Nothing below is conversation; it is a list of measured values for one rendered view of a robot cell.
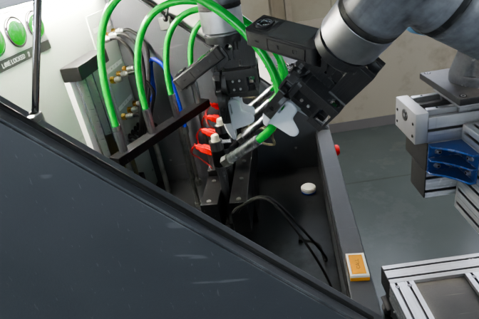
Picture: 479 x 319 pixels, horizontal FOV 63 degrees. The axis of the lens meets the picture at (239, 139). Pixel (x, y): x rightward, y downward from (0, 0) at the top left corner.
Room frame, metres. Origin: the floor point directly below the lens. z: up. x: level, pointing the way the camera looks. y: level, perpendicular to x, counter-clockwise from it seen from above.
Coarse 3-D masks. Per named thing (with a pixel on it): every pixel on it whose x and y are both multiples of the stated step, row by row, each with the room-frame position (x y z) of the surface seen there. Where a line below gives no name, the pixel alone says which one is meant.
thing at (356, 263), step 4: (352, 256) 0.49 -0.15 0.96; (356, 256) 0.49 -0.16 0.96; (360, 256) 0.49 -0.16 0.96; (352, 260) 0.48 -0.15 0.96; (356, 260) 0.48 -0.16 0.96; (360, 260) 0.48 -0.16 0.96; (352, 264) 0.47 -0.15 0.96; (356, 264) 0.47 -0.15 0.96; (360, 264) 0.47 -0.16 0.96; (348, 268) 0.47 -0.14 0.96; (352, 268) 0.46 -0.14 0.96; (356, 268) 0.46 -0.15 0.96; (360, 268) 0.46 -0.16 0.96; (364, 268) 0.46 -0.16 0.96; (352, 272) 0.46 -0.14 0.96; (356, 272) 0.46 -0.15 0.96; (360, 272) 0.45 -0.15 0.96; (364, 272) 0.45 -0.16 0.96; (352, 280) 0.45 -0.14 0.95; (356, 280) 0.45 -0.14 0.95; (360, 280) 0.45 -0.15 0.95; (364, 280) 0.45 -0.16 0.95; (368, 280) 0.45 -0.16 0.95
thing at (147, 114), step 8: (168, 0) 0.81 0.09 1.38; (176, 0) 0.81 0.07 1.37; (184, 0) 0.80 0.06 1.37; (160, 8) 0.81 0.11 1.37; (152, 16) 0.82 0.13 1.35; (144, 24) 0.82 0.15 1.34; (248, 24) 0.79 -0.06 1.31; (144, 32) 0.82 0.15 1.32; (136, 40) 0.82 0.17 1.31; (136, 48) 0.82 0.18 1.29; (136, 56) 0.82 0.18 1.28; (280, 56) 0.78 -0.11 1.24; (136, 64) 0.82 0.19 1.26; (280, 64) 0.78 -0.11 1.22; (136, 72) 0.82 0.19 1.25; (136, 80) 0.83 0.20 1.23; (144, 96) 0.83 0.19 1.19; (144, 104) 0.82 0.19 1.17; (144, 112) 0.82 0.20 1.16; (152, 120) 0.83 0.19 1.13; (152, 128) 0.82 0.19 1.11; (248, 128) 0.79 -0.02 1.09; (256, 128) 0.79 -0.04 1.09; (240, 136) 0.79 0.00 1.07; (248, 136) 0.79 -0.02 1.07
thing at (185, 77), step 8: (216, 48) 0.70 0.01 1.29; (208, 56) 0.70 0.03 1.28; (216, 56) 0.70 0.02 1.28; (224, 56) 0.70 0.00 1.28; (192, 64) 0.72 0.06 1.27; (200, 64) 0.70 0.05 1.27; (208, 64) 0.70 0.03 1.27; (184, 72) 0.71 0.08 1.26; (192, 72) 0.71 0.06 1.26; (200, 72) 0.70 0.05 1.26; (176, 80) 0.71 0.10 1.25; (184, 80) 0.71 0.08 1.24; (192, 80) 0.71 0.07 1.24; (184, 88) 0.71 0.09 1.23
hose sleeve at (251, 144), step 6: (252, 138) 0.59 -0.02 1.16; (246, 144) 0.59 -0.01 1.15; (252, 144) 0.58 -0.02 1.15; (258, 144) 0.58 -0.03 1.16; (234, 150) 0.61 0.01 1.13; (240, 150) 0.60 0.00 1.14; (246, 150) 0.59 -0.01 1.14; (228, 156) 0.61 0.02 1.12; (234, 156) 0.60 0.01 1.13; (240, 156) 0.60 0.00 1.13
